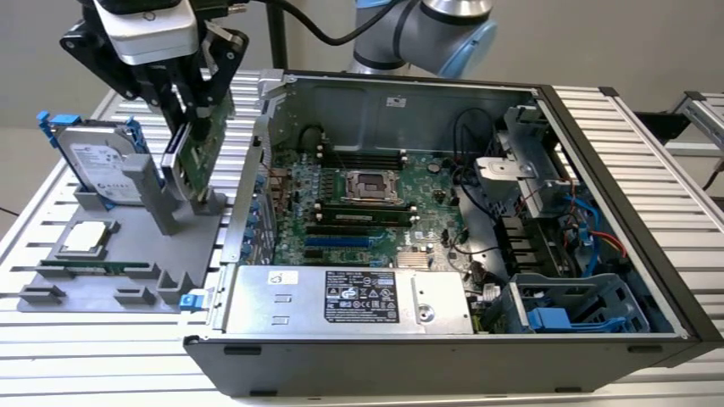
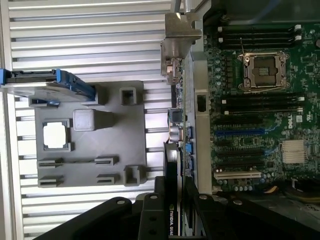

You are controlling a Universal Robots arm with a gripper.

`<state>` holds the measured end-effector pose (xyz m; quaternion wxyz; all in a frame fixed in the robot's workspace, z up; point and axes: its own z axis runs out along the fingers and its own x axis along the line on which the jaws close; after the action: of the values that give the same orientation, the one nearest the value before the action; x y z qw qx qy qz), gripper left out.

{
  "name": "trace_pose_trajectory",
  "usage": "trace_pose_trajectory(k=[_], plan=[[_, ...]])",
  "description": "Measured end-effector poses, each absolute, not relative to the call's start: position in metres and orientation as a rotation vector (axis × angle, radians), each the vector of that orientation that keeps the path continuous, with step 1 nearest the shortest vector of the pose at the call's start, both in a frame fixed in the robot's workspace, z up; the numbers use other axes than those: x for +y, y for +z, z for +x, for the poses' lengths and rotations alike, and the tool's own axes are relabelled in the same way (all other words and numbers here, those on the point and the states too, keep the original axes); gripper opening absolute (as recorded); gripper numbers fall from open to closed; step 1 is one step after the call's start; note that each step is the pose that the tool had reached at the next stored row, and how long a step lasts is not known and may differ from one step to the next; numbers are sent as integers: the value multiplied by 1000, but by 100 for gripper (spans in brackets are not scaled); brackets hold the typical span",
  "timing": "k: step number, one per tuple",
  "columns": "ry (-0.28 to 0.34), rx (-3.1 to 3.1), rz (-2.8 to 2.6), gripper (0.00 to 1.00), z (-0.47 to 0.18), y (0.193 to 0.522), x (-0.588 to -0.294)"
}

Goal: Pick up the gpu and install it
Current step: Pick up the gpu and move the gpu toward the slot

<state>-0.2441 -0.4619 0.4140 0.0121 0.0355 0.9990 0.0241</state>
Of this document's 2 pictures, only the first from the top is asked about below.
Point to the silver CPU chip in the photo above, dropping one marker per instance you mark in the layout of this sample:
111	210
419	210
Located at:
85	237

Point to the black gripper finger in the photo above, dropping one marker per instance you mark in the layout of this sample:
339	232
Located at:
102	63
229	55

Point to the grey parts rack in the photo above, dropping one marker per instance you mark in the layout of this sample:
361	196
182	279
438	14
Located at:
142	254

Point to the blue expansion slot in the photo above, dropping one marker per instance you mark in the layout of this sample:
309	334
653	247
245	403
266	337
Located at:
339	242

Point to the silver metal drive bracket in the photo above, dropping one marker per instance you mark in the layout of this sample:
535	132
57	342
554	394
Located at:
503	169

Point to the black open PC case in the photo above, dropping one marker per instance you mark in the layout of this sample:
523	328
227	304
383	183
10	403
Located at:
397	364

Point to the round coin cell battery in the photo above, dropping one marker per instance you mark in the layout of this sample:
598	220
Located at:
434	167

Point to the grey blue disk bay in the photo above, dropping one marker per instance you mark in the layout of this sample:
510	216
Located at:
519	309

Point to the blue case latch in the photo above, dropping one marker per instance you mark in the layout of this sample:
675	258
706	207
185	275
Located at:
190	303

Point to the short black expansion slot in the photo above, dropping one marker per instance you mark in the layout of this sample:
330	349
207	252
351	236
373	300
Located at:
314	254

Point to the black upright post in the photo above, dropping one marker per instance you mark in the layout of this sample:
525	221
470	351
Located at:
278	42

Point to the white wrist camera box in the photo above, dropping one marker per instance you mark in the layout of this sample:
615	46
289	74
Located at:
153	38

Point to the silver power supply unit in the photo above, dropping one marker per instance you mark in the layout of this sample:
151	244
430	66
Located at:
367	305

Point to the silver finned chipset heat sink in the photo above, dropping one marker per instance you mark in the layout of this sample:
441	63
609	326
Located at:
414	261

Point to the green RAM stick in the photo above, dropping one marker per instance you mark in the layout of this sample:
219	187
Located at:
351	217
91	267

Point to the green motherboard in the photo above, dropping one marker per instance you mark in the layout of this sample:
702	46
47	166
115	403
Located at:
430	212

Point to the long black expansion slot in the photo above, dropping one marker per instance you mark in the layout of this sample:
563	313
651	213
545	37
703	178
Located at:
337	230

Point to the hard disk in blue carrier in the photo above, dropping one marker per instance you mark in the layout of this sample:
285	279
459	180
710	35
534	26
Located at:
97	161

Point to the metal CPU socket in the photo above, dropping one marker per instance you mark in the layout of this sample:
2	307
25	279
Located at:
371	184

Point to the aluminium side frame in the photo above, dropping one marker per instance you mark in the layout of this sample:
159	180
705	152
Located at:
702	110

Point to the green graphics card black shroud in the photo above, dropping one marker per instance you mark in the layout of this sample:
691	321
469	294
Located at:
213	148

